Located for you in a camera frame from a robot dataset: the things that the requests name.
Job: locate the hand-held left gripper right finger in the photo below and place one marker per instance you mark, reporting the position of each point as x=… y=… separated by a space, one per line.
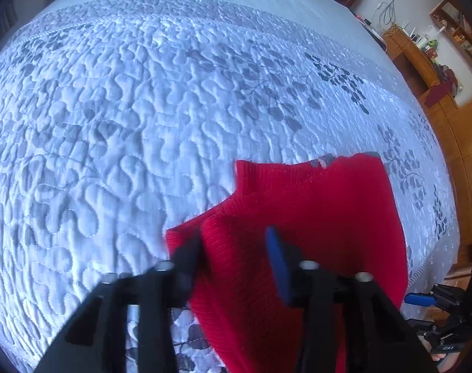
x=278 y=266

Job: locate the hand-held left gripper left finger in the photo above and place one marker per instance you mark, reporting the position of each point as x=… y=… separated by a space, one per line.
x=187 y=254

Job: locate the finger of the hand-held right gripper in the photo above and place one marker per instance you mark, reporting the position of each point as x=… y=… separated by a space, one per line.
x=418 y=299

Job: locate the red knit sweater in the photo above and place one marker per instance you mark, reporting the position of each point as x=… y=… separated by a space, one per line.
x=317 y=209

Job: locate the person's right hand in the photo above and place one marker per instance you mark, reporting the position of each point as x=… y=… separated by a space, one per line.
x=443 y=362

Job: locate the white grey quilted bedspread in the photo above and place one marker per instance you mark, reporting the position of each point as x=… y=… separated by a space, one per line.
x=143 y=105

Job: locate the dark red cloth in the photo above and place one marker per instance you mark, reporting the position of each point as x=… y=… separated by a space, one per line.
x=438 y=94

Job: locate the wooden wall shelf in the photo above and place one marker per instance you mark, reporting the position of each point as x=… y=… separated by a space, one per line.
x=463 y=27

